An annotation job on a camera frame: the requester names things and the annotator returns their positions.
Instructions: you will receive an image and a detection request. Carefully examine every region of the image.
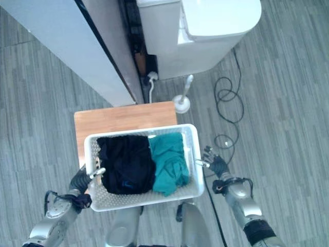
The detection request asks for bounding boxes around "white cabinet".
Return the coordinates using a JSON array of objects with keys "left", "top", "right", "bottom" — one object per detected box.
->
[{"left": 0, "top": 0, "right": 144, "bottom": 108}]

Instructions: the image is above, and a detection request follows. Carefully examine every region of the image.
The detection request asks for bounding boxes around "white toilet brush holder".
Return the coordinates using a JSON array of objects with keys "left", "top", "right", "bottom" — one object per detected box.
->
[{"left": 172, "top": 74, "right": 194, "bottom": 114}]

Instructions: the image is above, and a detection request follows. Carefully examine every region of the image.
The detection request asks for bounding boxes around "silver robot right leg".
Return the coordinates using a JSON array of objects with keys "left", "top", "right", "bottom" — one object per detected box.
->
[{"left": 176, "top": 201, "right": 214, "bottom": 247}]

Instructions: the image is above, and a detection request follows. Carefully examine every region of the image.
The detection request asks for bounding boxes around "white plastic laundry basket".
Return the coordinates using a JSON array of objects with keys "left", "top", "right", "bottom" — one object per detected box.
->
[{"left": 83, "top": 123, "right": 206, "bottom": 213}]

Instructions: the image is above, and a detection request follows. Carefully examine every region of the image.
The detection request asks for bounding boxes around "black garment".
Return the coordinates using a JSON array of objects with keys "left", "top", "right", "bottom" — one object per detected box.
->
[{"left": 96, "top": 135, "right": 156, "bottom": 196}]

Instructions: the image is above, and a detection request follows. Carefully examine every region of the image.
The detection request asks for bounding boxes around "white washing machine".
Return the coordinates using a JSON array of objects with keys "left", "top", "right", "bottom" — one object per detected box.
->
[{"left": 136, "top": 0, "right": 262, "bottom": 80}]

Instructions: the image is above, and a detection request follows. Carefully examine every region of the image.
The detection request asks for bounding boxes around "white power plug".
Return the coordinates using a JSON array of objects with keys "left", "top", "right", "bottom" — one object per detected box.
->
[{"left": 146, "top": 71, "right": 159, "bottom": 103}]

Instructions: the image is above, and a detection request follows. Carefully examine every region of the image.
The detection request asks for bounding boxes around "silver robot leg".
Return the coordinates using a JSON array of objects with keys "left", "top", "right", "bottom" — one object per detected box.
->
[
  {"left": 176, "top": 201, "right": 214, "bottom": 247},
  {"left": 104, "top": 205, "right": 143, "bottom": 247}
]

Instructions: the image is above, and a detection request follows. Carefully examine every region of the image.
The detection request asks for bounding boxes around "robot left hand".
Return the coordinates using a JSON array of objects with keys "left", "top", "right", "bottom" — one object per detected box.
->
[{"left": 69, "top": 165, "right": 106, "bottom": 194}]

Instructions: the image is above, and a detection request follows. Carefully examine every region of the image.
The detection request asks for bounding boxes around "black floor cable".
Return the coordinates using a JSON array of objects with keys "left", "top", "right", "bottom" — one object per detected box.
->
[{"left": 205, "top": 47, "right": 245, "bottom": 247}]

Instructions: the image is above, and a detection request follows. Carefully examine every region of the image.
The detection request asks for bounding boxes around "small wooden table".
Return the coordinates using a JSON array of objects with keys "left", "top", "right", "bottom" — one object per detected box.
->
[{"left": 74, "top": 101, "right": 178, "bottom": 170}]

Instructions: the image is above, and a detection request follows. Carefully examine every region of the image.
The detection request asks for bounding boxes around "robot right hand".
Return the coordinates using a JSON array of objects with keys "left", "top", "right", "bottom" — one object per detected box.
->
[{"left": 196, "top": 145, "right": 230, "bottom": 179}]

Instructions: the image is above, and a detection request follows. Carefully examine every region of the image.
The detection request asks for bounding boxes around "silver robot left leg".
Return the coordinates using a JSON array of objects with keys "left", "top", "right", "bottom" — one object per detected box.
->
[{"left": 104, "top": 205, "right": 143, "bottom": 247}]

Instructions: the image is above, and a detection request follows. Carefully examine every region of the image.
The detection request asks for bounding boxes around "teal garment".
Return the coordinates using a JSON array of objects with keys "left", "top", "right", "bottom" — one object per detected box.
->
[{"left": 148, "top": 132, "right": 190, "bottom": 198}]

